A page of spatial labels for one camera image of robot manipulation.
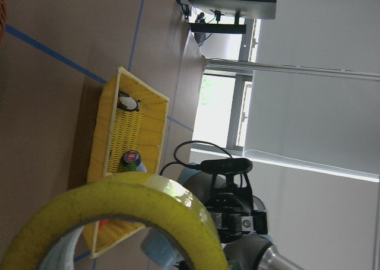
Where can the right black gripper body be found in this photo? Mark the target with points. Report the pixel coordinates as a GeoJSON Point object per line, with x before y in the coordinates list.
{"type": "Point", "coordinates": [234, 217]}

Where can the yellow tape roll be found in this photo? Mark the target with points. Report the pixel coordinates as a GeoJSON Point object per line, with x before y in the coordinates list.
{"type": "Point", "coordinates": [154, 200]}

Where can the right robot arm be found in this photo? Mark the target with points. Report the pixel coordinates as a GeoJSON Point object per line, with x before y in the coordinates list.
{"type": "Point", "coordinates": [253, 251]}

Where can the yellow woven basket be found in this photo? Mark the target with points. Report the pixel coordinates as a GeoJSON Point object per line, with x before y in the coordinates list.
{"type": "Point", "coordinates": [117, 131]}

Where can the brown wicker basket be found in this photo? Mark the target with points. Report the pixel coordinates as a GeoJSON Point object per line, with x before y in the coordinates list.
{"type": "Point", "coordinates": [3, 19]}

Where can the toy panda figurine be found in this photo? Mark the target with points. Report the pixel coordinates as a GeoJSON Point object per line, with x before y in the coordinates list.
{"type": "Point", "coordinates": [127, 103]}

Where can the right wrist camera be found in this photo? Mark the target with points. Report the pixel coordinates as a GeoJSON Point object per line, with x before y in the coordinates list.
{"type": "Point", "coordinates": [227, 166]}

